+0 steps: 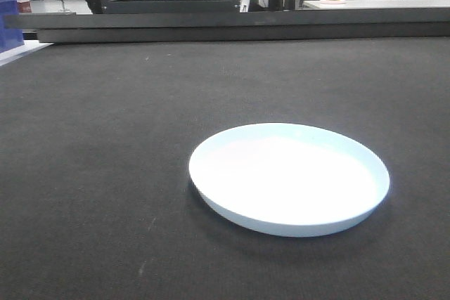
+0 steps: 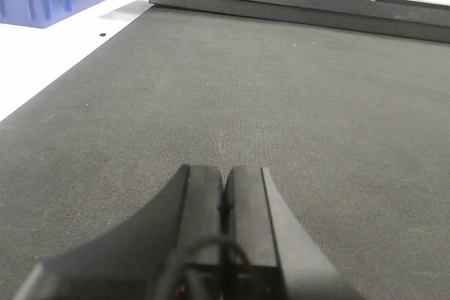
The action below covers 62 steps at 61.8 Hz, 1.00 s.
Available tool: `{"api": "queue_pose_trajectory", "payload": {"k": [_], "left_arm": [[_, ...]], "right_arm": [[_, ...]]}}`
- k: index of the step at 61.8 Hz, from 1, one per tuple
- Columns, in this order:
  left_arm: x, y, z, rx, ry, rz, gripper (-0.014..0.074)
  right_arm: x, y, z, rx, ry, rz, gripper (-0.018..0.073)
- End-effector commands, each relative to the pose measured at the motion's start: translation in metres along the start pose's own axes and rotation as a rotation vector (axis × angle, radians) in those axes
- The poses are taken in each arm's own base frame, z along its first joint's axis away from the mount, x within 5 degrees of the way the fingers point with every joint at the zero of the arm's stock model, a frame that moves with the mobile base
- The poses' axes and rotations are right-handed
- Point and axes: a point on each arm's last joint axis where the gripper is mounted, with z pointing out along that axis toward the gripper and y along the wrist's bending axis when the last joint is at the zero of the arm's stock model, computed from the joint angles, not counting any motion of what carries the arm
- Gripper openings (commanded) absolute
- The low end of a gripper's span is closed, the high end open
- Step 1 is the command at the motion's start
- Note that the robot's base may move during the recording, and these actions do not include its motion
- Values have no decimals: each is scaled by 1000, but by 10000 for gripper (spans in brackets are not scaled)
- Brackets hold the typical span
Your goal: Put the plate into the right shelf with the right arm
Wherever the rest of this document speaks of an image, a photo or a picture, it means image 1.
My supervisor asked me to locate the blue crate at left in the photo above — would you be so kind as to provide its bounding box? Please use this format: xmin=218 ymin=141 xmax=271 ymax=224
xmin=0 ymin=0 xmax=25 ymax=54

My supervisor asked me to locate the black stool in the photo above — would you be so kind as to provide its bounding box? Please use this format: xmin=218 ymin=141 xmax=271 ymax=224
xmin=56 ymin=0 xmax=70 ymax=13

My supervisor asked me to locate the white background table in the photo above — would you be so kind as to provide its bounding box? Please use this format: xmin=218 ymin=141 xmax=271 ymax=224
xmin=296 ymin=0 xmax=449 ymax=10

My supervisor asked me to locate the black table edge rail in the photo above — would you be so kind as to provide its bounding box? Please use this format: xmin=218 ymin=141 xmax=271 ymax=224
xmin=4 ymin=8 xmax=449 ymax=44

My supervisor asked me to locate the light blue round tray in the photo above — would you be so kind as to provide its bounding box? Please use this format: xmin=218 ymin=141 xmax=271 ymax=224
xmin=188 ymin=123 xmax=390 ymax=237

